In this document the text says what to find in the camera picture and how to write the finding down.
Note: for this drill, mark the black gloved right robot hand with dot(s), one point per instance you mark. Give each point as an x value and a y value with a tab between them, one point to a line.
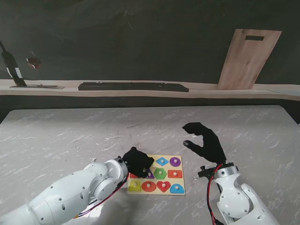
211	147

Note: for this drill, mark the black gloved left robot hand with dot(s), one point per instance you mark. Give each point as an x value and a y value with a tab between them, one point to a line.
138	162

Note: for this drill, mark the blue diamond puzzle piece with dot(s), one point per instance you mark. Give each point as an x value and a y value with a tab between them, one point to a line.
162	161

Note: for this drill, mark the green pentagon puzzle piece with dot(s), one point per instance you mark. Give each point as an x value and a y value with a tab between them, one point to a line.
160	173

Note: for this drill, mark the orange oval puzzle piece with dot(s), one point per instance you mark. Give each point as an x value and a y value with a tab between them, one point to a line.
148	186

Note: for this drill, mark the wooden shape puzzle board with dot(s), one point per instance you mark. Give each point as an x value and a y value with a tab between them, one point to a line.
164	185

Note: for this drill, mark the red heart puzzle piece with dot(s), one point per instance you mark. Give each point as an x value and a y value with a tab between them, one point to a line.
163	185

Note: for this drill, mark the purple circle puzzle piece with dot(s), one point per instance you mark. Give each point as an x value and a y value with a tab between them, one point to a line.
175	161

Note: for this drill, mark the orange rectangle puzzle piece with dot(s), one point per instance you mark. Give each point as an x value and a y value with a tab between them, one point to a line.
175	174

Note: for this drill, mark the blue semicircle puzzle piece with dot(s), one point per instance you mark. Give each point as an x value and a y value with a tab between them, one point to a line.
177	188

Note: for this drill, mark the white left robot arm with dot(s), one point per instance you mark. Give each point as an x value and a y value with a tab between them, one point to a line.
77	192

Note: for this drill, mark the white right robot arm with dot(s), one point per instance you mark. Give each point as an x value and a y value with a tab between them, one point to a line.
237	199

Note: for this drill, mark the wooden cutting board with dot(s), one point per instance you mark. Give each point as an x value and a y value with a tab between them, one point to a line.
246	63

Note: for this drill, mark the flat wooden coaster board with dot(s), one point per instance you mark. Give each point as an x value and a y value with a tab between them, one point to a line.
51	87

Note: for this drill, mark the long wooden shelf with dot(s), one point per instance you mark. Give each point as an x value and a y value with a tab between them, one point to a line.
211	92

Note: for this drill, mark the long black tray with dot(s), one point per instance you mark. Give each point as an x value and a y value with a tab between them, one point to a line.
133	86

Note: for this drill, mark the red wine glass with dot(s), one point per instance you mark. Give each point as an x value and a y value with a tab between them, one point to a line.
34	62

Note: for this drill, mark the dark wine bottle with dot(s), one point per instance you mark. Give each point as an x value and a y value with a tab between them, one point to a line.
11	65

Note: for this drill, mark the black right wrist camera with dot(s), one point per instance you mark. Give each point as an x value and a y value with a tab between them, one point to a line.
206	173

